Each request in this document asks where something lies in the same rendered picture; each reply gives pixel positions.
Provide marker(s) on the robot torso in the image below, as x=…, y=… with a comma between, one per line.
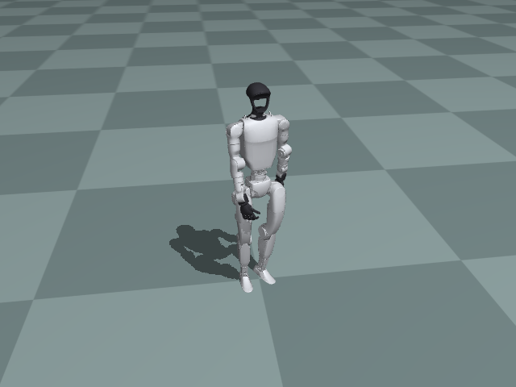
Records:
x=258, y=147

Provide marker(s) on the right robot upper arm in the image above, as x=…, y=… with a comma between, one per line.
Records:
x=233, y=132

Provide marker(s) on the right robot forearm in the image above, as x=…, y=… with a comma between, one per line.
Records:
x=240, y=188

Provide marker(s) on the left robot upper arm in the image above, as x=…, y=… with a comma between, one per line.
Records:
x=283, y=149

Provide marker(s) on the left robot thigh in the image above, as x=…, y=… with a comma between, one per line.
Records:
x=275, y=210

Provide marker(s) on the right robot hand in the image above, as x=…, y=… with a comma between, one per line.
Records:
x=247, y=210

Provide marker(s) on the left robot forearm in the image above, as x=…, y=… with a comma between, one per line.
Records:
x=282, y=165

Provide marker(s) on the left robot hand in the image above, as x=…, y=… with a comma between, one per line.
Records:
x=281, y=179

